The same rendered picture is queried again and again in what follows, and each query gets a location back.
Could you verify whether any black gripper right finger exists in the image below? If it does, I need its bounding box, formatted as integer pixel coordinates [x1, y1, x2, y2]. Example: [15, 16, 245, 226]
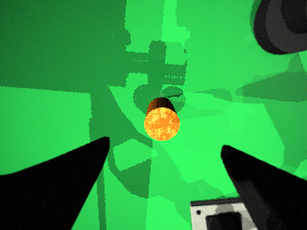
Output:
[220, 145, 307, 230]

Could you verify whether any orange knob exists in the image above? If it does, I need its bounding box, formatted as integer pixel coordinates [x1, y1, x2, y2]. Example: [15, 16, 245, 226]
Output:
[144, 98, 180, 141]

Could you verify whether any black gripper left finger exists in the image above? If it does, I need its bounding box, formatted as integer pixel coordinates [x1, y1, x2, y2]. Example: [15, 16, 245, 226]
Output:
[0, 136, 110, 230]

